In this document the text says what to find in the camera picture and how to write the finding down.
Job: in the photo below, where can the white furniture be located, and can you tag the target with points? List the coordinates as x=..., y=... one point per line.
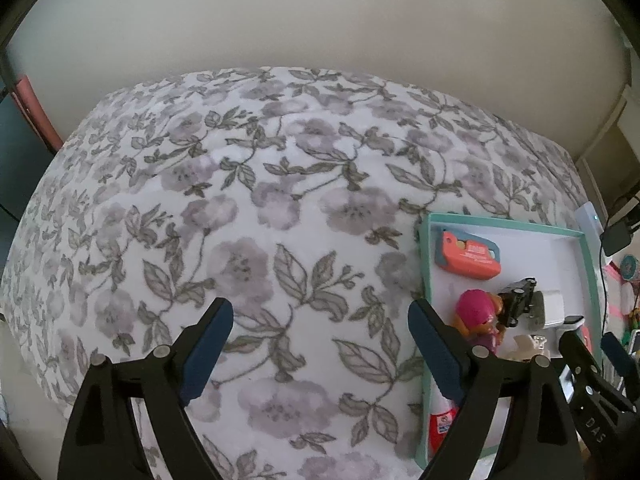
x=631, y=125

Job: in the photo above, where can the floral blanket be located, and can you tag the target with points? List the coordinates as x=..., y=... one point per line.
x=280, y=210

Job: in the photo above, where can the white power strip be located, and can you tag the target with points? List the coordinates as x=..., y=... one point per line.
x=589, y=222

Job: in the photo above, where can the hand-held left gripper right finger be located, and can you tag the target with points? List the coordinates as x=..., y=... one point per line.
x=435, y=355

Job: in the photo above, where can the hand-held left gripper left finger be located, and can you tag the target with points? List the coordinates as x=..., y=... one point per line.
x=205, y=355

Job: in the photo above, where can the white charger plug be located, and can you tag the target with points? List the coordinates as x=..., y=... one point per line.
x=552, y=307

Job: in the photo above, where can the black power adapter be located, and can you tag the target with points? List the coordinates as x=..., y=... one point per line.
x=616, y=237

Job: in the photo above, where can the coral and blue cutter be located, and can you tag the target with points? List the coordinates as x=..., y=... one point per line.
x=467, y=257

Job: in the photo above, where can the pink toy figure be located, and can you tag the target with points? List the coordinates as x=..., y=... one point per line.
x=475, y=315

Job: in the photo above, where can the pile of colourful toys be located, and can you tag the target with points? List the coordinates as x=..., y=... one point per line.
x=632, y=315

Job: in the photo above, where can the round colourful sticker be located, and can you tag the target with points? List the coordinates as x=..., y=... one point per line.
x=630, y=266

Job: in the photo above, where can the red glue bottle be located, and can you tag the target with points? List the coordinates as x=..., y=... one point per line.
x=442, y=420

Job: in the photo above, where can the pink lace ribbon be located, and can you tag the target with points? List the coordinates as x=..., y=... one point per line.
x=612, y=280

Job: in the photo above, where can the pink post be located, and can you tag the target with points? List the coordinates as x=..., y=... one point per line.
x=35, y=110

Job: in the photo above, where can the teal cardboard tray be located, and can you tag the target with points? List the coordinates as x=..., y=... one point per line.
x=540, y=255

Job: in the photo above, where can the black toy car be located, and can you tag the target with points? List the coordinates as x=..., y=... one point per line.
x=517, y=302

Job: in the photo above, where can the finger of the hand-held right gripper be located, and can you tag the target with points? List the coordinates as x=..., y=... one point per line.
x=617, y=355
x=580, y=355

